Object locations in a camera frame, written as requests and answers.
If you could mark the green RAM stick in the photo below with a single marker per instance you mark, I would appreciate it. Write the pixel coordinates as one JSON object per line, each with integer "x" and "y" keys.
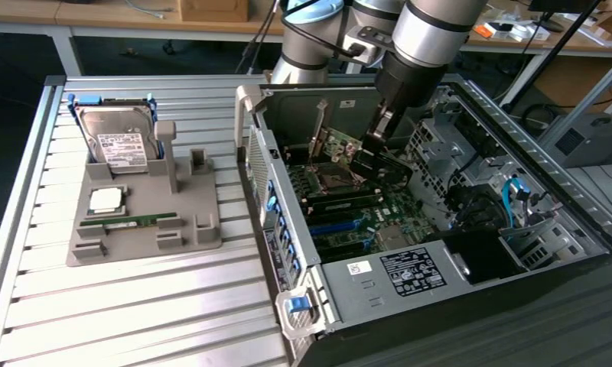
{"x": 143, "y": 220}

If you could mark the blue disk caddy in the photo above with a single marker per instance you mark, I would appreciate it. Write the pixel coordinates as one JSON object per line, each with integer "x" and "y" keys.
{"x": 90, "y": 101}

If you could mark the green motherboard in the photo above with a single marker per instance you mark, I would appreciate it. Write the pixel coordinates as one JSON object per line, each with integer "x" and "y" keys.
{"x": 415, "y": 218}

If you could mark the black tripod pole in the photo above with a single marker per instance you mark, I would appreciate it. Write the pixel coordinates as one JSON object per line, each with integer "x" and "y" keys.
{"x": 566, "y": 38}

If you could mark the CPU socket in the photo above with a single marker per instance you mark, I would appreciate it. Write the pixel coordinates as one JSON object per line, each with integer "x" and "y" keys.
{"x": 334, "y": 179}

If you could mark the wooden desk with white frame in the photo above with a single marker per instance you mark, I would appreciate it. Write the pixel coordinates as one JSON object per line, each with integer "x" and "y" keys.
{"x": 510, "y": 43}
{"x": 31, "y": 15}

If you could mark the grey metal cabinet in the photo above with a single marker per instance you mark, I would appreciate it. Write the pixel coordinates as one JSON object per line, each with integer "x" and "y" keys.
{"x": 591, "y": 141}

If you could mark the orange and black small box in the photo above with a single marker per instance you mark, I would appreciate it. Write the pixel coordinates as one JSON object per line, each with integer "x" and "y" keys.
{"x": 490, "y": 30}

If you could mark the silver hard disk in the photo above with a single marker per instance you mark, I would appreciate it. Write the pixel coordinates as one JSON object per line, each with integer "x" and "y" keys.
{"x": 120, "y": 130}

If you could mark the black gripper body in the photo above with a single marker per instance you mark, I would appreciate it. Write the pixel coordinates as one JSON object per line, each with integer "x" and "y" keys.
{"x": 411, "y": 82}

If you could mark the black monitor with stand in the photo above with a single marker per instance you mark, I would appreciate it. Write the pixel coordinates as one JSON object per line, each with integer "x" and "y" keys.
{"x": 549, "y": 23}

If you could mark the upright blue card retention clip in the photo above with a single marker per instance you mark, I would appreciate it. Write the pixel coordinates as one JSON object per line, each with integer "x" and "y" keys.
{"x": 272, "y": 203}

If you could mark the white small box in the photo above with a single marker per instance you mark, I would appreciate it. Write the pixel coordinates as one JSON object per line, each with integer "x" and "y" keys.
{"x": 526, "y": 34}

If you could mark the black chassis switch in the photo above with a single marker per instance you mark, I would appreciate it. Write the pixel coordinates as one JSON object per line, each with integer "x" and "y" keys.
{"x": 275, "y": 154}

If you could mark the grey parts rack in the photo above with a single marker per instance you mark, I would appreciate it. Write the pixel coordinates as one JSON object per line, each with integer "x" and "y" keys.
{"x": 148, "y": 237}

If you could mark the silver perforated drive cage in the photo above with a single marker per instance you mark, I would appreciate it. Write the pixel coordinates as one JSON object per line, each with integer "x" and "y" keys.
{"x": 434, "y": 160}

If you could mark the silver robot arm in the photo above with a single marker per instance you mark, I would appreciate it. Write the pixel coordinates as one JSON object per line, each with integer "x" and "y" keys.
{"x": 428, "y": 38}

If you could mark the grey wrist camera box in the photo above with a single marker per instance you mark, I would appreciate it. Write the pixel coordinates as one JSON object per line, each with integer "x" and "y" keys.
{"x": 367, "y": 38}

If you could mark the black plastic shroud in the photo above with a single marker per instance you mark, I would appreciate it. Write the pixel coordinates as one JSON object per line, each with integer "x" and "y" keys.
{"x": 479, "y": 256}

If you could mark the grey power supply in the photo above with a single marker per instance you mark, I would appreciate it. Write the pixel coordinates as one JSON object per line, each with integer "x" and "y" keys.
{"x": 362, "y": 302}

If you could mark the silver disk bay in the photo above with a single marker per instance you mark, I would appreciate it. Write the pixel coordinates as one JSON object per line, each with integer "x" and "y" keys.
{"x": 546, "y": 248}

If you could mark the silver CPU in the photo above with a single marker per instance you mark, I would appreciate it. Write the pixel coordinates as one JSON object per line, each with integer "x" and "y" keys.
{"x": 107, "y": 200}

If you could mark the black open PC case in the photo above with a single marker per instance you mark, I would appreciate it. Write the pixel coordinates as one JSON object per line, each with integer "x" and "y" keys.
{"x": 439, "y": 317}

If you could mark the graphics card with metal bracket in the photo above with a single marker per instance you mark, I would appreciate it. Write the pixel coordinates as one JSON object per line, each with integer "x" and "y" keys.
{"x": 339, "y": 147}

